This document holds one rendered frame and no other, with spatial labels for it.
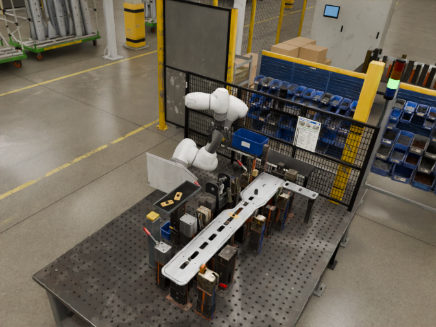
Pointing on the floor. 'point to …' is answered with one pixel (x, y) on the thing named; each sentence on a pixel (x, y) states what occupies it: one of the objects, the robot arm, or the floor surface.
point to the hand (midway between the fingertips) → (217, 144)
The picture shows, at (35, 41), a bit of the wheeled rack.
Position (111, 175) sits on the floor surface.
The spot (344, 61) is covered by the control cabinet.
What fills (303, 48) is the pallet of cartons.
